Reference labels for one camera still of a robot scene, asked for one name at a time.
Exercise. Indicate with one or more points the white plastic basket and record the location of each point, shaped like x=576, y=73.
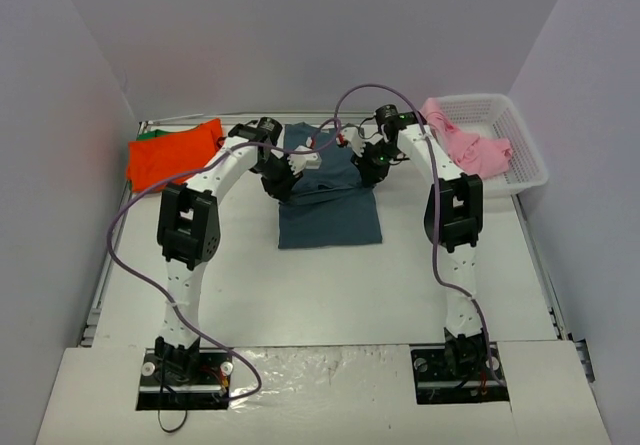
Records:
x=494, y=116

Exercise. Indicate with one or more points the orange folded t shirt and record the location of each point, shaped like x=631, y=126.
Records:
x=159, y=157

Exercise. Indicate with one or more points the blue t shirt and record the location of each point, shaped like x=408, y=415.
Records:
x=329, y=207

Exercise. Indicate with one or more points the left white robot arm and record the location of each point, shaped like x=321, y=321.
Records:
x=189, y=227

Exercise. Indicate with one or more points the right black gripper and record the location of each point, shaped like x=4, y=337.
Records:
x=368, y=170

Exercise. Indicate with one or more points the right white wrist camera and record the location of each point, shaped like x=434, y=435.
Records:
x=350, y=136

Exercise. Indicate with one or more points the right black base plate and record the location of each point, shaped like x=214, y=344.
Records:
x=435, y=382

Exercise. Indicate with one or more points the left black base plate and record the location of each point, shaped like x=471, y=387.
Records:
x=161, y=388

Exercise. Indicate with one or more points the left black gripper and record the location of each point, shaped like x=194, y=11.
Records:
x=279, y=183

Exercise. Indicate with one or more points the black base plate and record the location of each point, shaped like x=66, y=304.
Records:
x=435, y=382
x=161, y=388

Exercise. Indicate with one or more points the pink t shirt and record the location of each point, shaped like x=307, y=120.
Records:
x=471, y=152

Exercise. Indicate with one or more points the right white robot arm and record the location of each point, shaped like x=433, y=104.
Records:
x=453, y=220

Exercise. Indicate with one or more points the green folded t shirt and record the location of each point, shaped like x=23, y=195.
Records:
x=152, y=135

